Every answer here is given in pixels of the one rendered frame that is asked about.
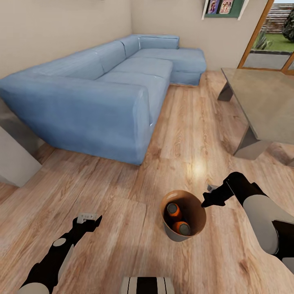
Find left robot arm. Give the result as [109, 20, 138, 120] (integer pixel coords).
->
[16, 212, 102, 294]

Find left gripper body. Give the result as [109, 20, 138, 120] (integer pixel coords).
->
[72, 218, 95, 238]

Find trash can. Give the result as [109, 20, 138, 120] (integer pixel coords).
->
[160, 190, 207, 242]

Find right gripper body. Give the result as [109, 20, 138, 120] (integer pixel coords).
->
[203, 188, 231, 207]

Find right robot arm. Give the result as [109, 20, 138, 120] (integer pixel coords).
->
[201, 171, 294, 275]

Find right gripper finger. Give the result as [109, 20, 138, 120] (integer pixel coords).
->
[201, 201, 209, 207]

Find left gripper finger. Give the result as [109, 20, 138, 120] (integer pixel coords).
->
[95, 216, 102, 228]

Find can of soda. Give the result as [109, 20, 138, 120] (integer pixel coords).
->
[167, 203, 184, 224]
[166, 216, 187, 229]
[171, 221, 190, 236]

